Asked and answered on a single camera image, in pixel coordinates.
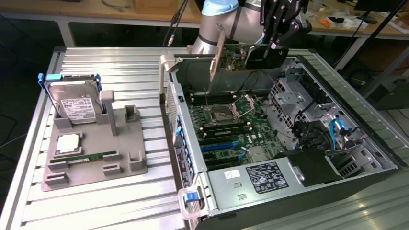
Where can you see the black monitor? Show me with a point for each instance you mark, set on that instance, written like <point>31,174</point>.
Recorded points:
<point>374,4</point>

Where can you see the black RAM stick with sticker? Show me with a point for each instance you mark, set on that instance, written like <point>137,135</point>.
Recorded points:
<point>227,131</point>

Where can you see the grey stand pole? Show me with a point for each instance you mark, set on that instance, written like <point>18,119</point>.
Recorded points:
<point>391,67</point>

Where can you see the blue slot clip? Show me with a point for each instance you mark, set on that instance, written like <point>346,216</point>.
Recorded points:
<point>177,120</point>
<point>190,161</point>
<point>183,142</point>
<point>187,152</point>
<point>192,171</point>
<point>178,132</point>

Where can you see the black expansion slot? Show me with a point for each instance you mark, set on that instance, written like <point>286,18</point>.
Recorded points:
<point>227,163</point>
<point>218,141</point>
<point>224,157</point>

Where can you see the silver power supply unit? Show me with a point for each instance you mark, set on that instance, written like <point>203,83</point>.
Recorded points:
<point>230,191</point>

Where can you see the black and white object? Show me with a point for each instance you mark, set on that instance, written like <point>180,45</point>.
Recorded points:
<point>338,22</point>

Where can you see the silver disk bay cage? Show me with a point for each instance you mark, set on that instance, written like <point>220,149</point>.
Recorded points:
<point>288,98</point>

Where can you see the black and silver PC case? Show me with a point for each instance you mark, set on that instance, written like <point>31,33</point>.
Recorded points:
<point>319,203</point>

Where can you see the wooden desk with clutter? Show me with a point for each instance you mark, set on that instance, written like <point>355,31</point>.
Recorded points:
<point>391,28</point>

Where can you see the beige corner bracket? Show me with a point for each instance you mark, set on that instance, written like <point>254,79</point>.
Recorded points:
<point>182,210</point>
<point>163,72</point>

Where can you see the hard disk in blue carrier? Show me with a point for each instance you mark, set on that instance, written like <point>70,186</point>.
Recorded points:
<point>77,100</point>

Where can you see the green motherboard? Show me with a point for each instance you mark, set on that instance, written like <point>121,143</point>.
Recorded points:
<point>266,127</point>

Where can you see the wooden desk white frame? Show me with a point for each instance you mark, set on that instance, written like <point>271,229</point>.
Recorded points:
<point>90,9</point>

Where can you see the graphics card with black shroud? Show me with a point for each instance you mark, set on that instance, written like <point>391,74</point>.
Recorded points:
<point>262,60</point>

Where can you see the blue expansion slot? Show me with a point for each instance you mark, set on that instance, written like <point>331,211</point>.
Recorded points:
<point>222,146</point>

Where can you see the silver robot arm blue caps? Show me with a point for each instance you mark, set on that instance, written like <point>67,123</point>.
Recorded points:
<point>218,28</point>

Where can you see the perforated metal disk bay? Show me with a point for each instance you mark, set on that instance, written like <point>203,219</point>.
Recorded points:
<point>362,163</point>

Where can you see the blue case latch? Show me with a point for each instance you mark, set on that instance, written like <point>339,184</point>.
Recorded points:
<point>191,197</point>

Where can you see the black RAM slot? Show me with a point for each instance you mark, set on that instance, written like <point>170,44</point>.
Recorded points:
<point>220,96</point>
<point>220,99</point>
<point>220,93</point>
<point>220,102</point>

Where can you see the black floor box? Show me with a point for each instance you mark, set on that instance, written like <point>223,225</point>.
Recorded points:
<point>390,93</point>

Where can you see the grey parts rack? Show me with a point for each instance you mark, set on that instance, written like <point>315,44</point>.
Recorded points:
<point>89,177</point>

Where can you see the silver CPU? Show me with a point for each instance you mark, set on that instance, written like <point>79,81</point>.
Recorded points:
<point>67,143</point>

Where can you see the black stand pole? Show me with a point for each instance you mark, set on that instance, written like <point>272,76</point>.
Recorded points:
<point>383,22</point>

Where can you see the small orange object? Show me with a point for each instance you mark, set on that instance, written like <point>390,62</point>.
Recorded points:
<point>324,22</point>

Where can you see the metal socket cover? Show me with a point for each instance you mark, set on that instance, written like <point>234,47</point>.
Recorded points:
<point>244,105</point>

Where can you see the thin metal locking lever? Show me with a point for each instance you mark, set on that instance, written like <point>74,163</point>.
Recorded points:
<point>208,100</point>

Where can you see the black plastic shroud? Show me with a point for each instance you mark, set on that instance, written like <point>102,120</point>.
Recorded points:
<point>310,167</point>

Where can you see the silver chipset heatsink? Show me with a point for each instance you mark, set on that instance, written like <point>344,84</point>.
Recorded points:
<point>258,154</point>

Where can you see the CPU socket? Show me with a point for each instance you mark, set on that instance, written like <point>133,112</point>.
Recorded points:
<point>224,116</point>

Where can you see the green RAM stick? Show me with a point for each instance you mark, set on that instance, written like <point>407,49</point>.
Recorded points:
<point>90,157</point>

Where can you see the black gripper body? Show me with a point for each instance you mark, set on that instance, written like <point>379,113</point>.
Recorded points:
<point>290,9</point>

